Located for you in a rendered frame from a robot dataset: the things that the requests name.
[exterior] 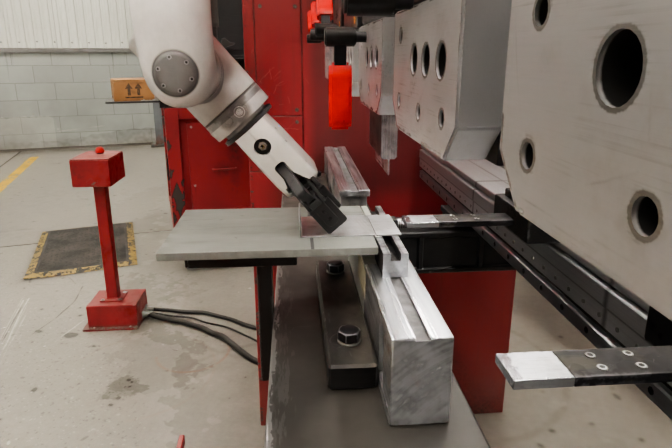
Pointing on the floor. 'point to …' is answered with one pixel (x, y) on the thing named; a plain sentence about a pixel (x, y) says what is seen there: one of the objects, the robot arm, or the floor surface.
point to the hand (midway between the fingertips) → (327, 209)
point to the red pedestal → (119, 301)
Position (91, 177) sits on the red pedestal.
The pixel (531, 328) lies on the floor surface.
